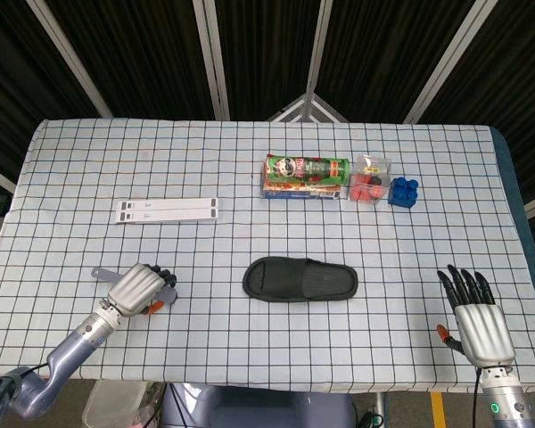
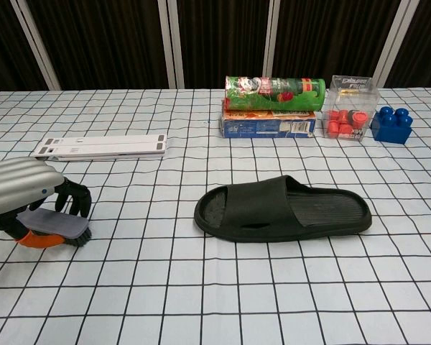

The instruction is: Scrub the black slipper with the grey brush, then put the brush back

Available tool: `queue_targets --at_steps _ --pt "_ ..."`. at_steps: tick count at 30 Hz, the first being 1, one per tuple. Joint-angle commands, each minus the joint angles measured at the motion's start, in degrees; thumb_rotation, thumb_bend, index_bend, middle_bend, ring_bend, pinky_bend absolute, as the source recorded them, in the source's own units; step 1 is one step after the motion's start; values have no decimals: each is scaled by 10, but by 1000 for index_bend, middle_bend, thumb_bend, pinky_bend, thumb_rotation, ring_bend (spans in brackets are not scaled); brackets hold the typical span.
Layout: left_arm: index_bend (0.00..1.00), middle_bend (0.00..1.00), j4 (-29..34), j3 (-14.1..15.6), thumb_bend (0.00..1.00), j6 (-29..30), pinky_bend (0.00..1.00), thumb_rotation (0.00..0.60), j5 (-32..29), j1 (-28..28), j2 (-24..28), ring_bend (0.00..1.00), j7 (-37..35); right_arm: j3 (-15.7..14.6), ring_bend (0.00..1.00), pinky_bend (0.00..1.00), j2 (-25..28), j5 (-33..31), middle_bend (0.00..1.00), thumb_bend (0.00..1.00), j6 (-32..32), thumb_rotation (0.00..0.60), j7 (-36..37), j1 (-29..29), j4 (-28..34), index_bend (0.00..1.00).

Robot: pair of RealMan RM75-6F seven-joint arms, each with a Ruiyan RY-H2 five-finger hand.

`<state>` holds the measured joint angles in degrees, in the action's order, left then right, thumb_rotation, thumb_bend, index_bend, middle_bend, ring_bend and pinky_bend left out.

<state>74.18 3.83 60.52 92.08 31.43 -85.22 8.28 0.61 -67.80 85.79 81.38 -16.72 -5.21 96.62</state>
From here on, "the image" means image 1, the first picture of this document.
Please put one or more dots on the green chips can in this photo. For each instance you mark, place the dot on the green chips can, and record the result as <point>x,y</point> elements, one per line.
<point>312,169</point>

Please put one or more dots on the black rubber slipper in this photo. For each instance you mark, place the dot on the black rubber slipper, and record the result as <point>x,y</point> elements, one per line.
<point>303,281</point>

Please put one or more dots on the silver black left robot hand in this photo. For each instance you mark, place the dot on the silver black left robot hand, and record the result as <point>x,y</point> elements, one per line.
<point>134,290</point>

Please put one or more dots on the clear box with red caps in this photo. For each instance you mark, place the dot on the clear box with red caps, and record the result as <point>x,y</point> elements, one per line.
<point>367,185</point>

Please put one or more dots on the grey handled scrub brush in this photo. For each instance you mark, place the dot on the grey handled scrub brush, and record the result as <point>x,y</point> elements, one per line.
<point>102,274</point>

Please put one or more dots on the blue orange cardboard box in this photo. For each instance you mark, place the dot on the blue orange cardboard box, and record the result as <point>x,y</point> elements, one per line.
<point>294,192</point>

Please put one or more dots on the white partition post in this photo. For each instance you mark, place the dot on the white partition post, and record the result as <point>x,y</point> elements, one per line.
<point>450,58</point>
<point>71,62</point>
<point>317,44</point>
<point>211,58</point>

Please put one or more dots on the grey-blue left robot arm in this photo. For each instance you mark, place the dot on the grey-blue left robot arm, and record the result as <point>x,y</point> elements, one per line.
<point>67,352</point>

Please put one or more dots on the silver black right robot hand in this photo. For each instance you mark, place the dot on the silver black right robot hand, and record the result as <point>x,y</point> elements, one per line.
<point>483,330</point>

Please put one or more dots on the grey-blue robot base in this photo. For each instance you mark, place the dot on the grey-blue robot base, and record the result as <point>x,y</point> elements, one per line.
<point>258,408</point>

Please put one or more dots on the white checked tablecloth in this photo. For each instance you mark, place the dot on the white checked tablecloth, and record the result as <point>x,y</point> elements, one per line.
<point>267,339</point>

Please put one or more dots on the grey metal frame stand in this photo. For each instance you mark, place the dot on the grey metal frame stand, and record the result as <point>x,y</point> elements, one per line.
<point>307,109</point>

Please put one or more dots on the blue building block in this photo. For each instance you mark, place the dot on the blue building block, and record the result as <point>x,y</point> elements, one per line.
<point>403,192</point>

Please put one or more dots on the white paper strip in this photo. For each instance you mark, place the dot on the white paper strip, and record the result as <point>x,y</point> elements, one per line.
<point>169,210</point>

